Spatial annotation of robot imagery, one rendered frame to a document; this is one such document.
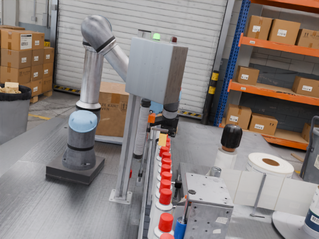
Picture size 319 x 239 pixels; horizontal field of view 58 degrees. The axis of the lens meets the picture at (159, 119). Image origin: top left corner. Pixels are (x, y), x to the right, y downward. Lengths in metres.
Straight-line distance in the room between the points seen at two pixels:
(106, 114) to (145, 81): 0.81
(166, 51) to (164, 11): 4.48
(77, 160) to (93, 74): 0.39
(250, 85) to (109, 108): 3.37
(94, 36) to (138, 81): 0.31
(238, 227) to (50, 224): 0.66
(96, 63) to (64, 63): 4.63
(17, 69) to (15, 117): 1.26
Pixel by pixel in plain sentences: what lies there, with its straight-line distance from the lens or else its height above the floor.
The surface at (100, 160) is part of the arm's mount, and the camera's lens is 1.41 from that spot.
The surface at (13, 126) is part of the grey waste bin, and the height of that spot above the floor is 0.23.
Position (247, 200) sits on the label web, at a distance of 1.22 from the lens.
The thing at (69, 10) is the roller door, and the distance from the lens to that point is 5.88.
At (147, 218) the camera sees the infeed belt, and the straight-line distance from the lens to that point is 1.07.
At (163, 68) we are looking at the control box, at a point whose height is 1.40.
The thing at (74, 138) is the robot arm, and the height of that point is 1.02.
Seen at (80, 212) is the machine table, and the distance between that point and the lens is 1.15.
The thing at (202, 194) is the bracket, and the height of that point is 1.14.
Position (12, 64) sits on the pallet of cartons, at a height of 0.70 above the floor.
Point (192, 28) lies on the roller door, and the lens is 5.32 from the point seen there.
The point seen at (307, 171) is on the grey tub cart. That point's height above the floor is 0.34.
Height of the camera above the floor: 1.51
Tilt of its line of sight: 17 degrees down
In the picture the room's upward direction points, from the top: 10 degrees clockwise
